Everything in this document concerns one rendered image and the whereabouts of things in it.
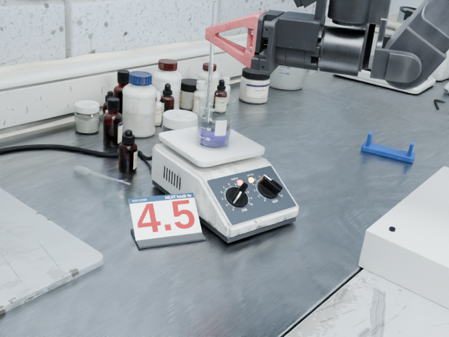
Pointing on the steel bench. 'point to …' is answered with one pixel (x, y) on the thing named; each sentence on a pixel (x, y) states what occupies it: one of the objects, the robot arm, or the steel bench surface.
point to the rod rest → (388, 150)
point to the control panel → (284, 199)
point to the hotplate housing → (214, 212)
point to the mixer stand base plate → (37, 254)
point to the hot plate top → (241, 152)
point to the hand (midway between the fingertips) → (212, 33)
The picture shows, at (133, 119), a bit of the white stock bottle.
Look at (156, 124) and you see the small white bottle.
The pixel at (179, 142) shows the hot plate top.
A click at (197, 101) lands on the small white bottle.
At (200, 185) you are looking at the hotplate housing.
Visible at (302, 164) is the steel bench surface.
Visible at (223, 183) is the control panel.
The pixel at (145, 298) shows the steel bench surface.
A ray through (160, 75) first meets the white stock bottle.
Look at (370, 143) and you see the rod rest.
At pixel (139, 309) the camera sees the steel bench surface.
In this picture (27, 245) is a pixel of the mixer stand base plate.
